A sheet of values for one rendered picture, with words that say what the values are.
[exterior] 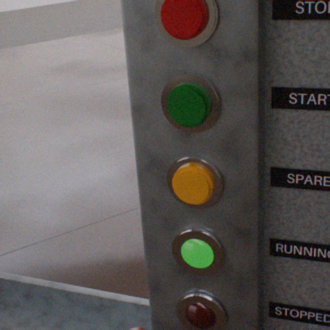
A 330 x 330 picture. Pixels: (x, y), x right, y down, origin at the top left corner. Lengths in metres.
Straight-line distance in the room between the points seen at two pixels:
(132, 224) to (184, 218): 2.72
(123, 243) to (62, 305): 2.22
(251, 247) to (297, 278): 0.04
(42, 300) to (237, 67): 0.48
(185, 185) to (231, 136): 0.04
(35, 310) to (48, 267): 2.10
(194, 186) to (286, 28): 0.11
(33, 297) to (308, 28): 0.52
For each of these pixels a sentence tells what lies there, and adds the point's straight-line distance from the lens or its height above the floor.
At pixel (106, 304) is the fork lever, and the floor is 1.12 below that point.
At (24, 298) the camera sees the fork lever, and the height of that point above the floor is 1.10.
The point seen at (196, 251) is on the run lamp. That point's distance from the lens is 0.38.
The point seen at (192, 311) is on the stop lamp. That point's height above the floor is 1.28.
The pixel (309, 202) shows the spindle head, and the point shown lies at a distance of 0.37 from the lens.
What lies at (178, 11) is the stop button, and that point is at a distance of 0.32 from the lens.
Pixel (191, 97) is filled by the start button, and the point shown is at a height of 1.43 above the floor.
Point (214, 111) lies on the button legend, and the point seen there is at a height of 1.42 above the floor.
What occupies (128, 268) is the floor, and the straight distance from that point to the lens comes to 2.75.
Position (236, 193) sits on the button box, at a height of 1.37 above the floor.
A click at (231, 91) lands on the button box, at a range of 0.33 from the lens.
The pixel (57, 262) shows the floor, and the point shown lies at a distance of 2.88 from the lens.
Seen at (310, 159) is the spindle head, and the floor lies 1.39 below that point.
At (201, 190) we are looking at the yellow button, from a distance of 0.35.
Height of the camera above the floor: 1.53
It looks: 25 degrees down
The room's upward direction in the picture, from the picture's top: 4 degrees counter-clockwise
